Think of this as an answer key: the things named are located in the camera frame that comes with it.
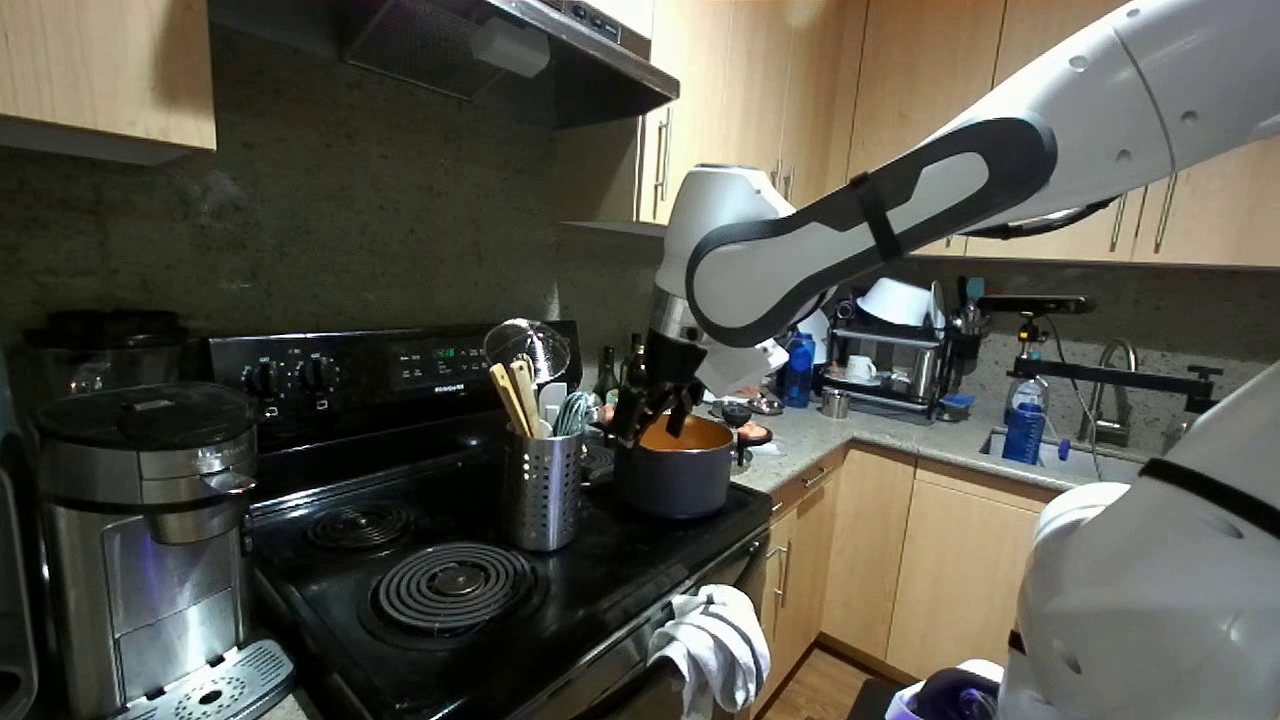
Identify long black mount bar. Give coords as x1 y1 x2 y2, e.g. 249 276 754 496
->
1007 357 1228 405

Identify steel coffee maker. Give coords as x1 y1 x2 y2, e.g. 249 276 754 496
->
31 381 296 720

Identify chrome faucet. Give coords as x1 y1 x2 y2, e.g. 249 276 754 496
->
1074 336 1143 450

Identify blue jug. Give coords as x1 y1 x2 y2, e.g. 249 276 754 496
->
774 329 818 412

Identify small coil burner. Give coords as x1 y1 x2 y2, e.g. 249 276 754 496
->
299 499 413 551

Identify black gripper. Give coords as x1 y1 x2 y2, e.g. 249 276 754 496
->
612 329 709 442

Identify large coil burner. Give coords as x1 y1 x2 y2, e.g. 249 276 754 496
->
373 534 535 633

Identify light wood upper cabinet row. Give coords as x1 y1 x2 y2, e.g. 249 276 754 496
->
554 0 1280 273

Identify silver oven handle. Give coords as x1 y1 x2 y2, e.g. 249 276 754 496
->
503 527 772 720

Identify single light wood upper cabinet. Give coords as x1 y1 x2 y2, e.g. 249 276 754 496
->
0 0 219 167

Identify white bowl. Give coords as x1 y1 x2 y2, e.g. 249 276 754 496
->
853 273 948 332

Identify teal spatula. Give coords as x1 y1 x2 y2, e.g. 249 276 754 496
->
546 384 590 440

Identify short black mount bar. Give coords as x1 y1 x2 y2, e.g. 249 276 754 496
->
971 289 1094 323

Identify wooden spoon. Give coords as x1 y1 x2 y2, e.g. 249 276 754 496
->
501 351 539 436
479 358 524 440

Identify black electric stove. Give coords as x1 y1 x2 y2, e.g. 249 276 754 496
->
197 317 774 720

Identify black range hood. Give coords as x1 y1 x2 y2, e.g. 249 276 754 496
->
213 0 684 130

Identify dark pot orange inside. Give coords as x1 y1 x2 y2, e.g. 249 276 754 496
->
590 405 774 525

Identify blue bottle white cap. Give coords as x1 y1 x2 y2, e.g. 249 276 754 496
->
998 374 1052 469

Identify metal dish rack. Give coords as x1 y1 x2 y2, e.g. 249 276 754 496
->
823 310 955 418

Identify steel ladle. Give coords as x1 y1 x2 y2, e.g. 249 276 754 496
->
473 317 571 390

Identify steel utensil holder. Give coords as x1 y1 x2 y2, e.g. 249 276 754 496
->
501 429 589 554

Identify light wood lower cabinets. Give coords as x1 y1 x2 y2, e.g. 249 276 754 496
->
743 442 1058 715

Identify white striped towel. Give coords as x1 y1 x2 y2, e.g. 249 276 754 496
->
653 578 774 715

